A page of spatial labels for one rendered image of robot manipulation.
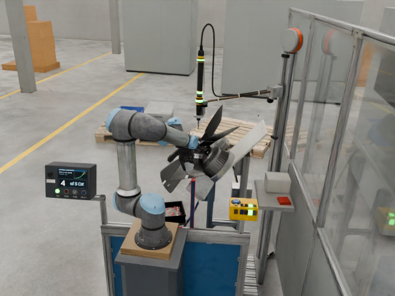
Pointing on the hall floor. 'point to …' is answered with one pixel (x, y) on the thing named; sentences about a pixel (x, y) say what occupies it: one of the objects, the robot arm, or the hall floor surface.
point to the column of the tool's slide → (275, 158)
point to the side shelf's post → (265, 246)
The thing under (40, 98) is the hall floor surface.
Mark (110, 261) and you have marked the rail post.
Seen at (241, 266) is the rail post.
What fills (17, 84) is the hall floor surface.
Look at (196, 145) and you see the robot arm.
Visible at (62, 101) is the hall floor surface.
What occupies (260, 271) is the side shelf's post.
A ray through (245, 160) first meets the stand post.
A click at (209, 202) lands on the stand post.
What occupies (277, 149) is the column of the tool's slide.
